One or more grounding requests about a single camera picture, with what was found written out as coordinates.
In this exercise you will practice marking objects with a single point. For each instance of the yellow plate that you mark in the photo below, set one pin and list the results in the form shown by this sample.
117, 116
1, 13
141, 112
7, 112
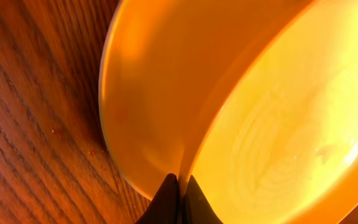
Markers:
168, 67
275, 131

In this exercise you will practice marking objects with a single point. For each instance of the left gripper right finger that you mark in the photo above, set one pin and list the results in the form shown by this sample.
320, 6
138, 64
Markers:
196, 209

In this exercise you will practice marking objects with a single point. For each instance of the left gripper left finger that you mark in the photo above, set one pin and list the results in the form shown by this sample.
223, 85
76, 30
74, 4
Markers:
163, 208

